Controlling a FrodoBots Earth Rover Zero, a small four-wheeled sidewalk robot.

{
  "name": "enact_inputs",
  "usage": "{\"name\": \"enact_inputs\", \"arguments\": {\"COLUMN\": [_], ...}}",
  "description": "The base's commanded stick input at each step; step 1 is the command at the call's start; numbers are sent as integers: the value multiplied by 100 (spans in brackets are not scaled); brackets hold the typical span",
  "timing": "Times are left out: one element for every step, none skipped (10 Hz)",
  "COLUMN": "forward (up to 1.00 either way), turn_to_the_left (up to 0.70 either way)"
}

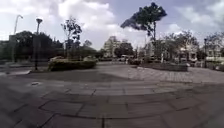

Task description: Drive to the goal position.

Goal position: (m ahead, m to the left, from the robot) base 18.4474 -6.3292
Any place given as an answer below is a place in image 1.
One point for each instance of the white vehicle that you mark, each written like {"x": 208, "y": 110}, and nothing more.
{"x": 124, "y": 58}

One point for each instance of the pale building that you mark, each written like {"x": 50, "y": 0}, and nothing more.
{"x": 110, "y": 46}

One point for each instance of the grey stone paved square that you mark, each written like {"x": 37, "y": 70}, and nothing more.
{"x": 113, "y": 100}

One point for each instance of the low green hedge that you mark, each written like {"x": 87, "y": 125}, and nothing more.
{"x": 71, "y": 64}

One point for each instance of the thin sparse tree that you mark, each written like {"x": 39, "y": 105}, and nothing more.
{"x": 71, "y": 36}

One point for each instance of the low dark planter hedge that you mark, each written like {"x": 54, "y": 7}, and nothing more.
{"x": 165, "y": 66}

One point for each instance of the tall dark tree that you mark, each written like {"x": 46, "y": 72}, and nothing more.
{"x": 146, "y": 18}

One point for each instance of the row of trees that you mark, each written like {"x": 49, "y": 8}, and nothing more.
{"x": 186, "y": 45}

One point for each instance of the manhole cover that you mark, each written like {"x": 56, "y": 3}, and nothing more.
{"x": 35, "y": 83}

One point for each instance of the dark mass of trees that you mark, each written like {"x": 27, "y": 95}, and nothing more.
{"x": 25, "y": 46}

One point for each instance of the pale curved street lamp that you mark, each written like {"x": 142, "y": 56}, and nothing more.
{"x": 15, "y": 36}

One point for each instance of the dark lamp post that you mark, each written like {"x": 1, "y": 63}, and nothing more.
{"x": 37, "y": 43}

